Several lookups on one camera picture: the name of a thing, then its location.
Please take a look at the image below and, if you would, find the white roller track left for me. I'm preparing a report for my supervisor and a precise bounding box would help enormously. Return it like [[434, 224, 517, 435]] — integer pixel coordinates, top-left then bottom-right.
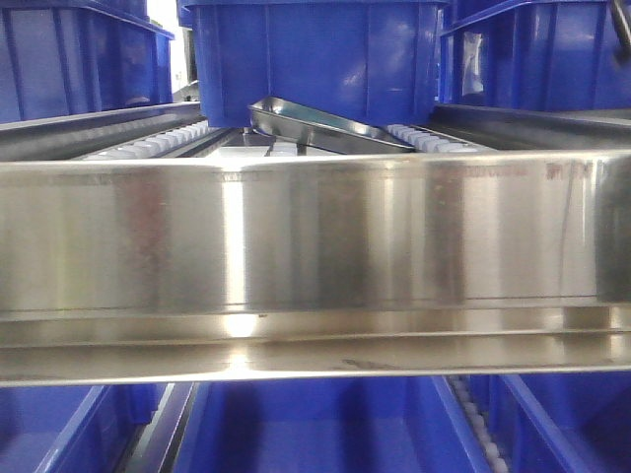
[[79, 120, 219, 161]]

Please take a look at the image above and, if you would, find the blue bin lower left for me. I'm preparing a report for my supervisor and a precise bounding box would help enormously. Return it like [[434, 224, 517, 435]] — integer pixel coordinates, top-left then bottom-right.
[[1, 383, 166, 472]]

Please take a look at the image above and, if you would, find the blue bin upper left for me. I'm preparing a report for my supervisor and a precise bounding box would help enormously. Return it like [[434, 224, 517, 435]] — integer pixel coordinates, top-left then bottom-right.
[[1, 1, 173, 123]]

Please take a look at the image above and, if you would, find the white roller track right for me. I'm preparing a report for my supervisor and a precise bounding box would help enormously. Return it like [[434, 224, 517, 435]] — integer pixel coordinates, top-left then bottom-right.
[[386, 124, 491, 154]]

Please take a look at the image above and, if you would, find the white roller track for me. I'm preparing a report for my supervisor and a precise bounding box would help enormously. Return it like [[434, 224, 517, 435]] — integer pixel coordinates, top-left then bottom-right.
[[386, 124, 491, 154], [79, 120, 219, 161]]

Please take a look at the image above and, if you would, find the blue bin lower middle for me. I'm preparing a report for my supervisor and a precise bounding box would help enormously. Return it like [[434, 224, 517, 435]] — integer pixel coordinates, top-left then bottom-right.
[[174, 376, 490, 472]]

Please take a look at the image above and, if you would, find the blue bin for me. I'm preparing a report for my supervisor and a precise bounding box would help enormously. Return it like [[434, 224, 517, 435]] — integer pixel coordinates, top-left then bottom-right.
[[488, 372, 630, 472], [1, 383, 166, 472], [174, 376, 490, 472], [1, 1, 173, 123], [177, 1, 447, 127], [439, 1, 630, 111]]

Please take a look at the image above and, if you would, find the blue bin lower right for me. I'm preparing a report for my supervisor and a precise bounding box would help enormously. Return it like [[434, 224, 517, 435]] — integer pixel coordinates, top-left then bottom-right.
[[488, 372, 630, 472]]

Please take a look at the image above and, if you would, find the blue bin upper middle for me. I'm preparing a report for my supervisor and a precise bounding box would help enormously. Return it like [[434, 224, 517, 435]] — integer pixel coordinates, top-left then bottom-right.
[[177, 1, 447, 127]]

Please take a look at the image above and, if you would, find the stainless steel tray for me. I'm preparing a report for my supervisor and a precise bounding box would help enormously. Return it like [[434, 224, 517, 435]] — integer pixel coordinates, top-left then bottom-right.
[[248, 97, 415, 155]]

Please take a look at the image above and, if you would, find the blue bin upper right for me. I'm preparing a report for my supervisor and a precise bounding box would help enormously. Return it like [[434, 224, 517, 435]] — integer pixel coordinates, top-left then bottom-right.
[[439, 1, 630, 111]]

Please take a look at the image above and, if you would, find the stainless steel shelf rail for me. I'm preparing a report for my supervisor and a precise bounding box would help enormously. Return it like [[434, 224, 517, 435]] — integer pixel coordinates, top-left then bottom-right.
[[1, 150, 630, 386]]

